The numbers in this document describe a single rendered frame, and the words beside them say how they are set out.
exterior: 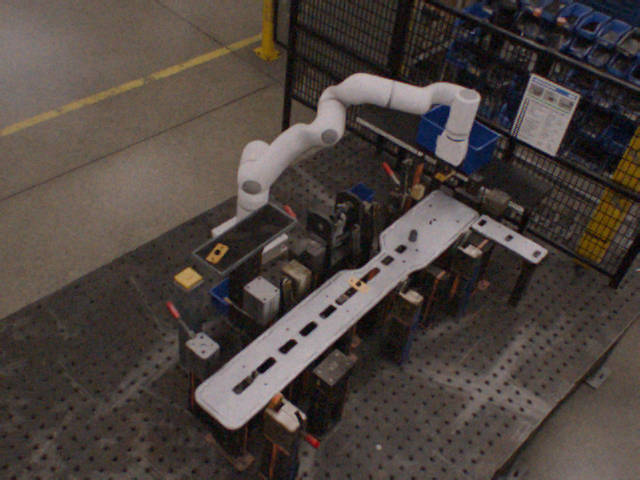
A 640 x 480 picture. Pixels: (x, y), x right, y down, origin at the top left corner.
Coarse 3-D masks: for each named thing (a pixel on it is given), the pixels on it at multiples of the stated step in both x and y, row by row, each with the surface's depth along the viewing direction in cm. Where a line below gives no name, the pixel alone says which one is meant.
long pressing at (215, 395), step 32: (416, 224) 281; (448, 224) 283; (384, 256) 266; (416, 256) 268; (320, 288) 251; (384, 288) 255; (288, 320) 240; (320, 320) 241; (352, 320) 243; (256, 352) 229; (288, 352) 230; (320, 352) 232; (224, 384) 219; (256, 384) 221; (288, 384) 223; (224, 416) 212
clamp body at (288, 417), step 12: (288, 408) 209; (264, 420) 211; (276, 420) 206; (288, 420) 206; (300, 420) 209; (264, 432) 215; (276, 432) 211; (288, 432) 205; (264, 444) 220; (276, 444) 213; (288, 444) 208; (264, 456) 223; (276, 456) 220; (288, 456) 218; (264, 468) 228; (276, 468) 223; (288, 468) 221
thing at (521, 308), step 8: (536, 256) 277; (528, 264) 278; (536, 264) 276; (520, 272) 283; (528, 272) 281; (520, 280) 285; (528, 280) 283; (520, 288) 287; (504, 296) 299; (512, 296) 292; (520, 296) 290; (504, 304) 296; (512, 304) 295; (520, 304) 296; (520, 312) 294
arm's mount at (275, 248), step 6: (228, 222) 301; (216, 228) 298; (222, 228) 299; (216, 234) 296; (276, 240) 299; (282, 240) 299; (270, 246) 296; (276, 246) 298; (282, 246) 305; (264, 252) 294; (270, 252) 298; (276, 252) 301; (264, 258) 297; (270, 258) 300
